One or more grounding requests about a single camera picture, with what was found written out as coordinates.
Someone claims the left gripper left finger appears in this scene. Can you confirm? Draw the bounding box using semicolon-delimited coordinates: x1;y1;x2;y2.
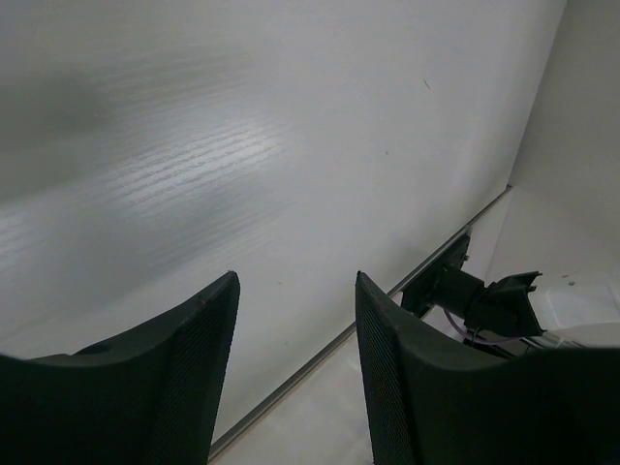
1;272;240;464

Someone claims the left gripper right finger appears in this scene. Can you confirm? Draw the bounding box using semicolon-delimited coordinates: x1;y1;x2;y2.
356;273;619;464

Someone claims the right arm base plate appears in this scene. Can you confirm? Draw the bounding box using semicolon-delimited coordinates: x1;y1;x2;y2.
400;234;471;318

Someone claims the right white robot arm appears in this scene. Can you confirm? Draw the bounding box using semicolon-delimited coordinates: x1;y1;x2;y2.
431;267;619;349

